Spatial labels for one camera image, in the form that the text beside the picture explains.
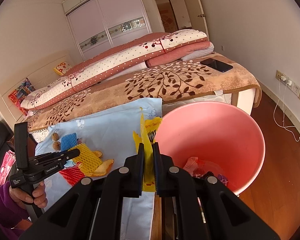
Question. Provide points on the bedroom door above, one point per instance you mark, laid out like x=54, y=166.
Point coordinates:
x=196, y=15

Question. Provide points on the black smartphone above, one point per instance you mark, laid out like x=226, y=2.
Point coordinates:
x=216, y=65

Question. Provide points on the colourful cartoon pillow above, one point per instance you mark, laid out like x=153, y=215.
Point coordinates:
x=20, y=93

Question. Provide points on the folded red white quilt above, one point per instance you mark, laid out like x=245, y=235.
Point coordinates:
x=152, y=50

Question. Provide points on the brown leaf pattern blanket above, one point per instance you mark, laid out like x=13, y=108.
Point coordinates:
x=172, y=82

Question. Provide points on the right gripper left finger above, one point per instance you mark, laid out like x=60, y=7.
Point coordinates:
x=134, y=177

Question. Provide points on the light blue floral cloth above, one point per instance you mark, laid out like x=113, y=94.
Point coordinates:
x=111, y=132

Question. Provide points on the yellow patterned pillow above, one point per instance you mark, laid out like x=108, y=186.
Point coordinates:
x=62, y=68

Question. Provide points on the clear red printed wrapper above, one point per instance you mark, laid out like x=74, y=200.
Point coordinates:
x=198, y=168

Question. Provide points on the orange peel piece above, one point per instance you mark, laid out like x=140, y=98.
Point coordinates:
x=103, y=168

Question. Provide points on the yellow foam fruit net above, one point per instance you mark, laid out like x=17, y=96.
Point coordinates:
x=87, y=161

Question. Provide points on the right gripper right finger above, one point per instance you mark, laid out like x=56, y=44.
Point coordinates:
x=162, y=164

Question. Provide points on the red foam fruit net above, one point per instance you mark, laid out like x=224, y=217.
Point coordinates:
x=72, y=175

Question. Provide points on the white sliding door wardrobe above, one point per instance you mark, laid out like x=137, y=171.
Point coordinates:
x=98, y=25

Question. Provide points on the blue foam fruit net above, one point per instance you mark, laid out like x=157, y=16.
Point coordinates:
x=68, y=141

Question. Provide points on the purple sleeve forearm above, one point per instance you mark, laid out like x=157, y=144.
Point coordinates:
x=10, y=214

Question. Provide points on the yellow snack bag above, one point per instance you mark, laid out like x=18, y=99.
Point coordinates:
x=148, y=130

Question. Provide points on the walnut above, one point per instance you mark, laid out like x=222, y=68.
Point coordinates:
x=56, y=145
x=55, y=137

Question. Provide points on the pink plastic bucket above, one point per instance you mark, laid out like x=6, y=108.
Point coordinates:
x=226, y=138

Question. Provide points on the person's left hand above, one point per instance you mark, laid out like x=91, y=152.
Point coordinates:
x=37, y=197

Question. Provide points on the wall socket strip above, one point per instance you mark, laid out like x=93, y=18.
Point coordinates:
x=287, y=82

